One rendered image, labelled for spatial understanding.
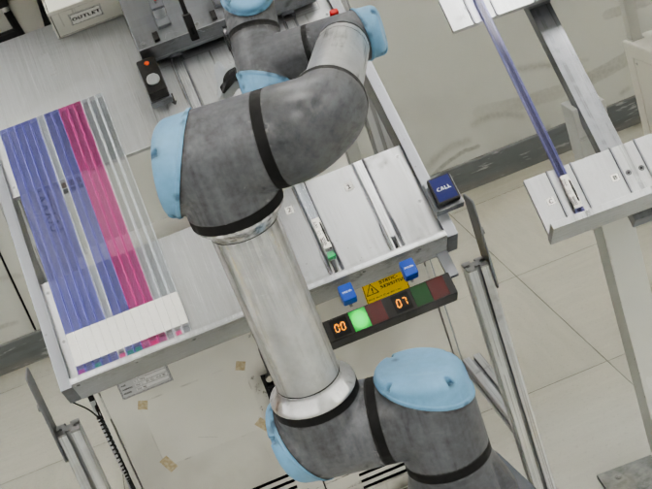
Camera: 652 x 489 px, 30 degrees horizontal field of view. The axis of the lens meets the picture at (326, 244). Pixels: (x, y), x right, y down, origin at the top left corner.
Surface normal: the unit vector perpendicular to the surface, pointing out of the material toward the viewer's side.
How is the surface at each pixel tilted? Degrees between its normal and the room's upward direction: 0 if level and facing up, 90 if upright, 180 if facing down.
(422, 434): 90
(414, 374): 7
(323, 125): 82
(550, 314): 0
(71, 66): 43
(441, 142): 90
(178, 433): 90
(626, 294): 90
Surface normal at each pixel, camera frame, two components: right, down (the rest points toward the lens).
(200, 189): -0.06, 0.56
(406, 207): -0.07, -0.43
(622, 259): 0.16, 0.33
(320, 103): 0.44, -0.39
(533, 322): -0.31, -0.87
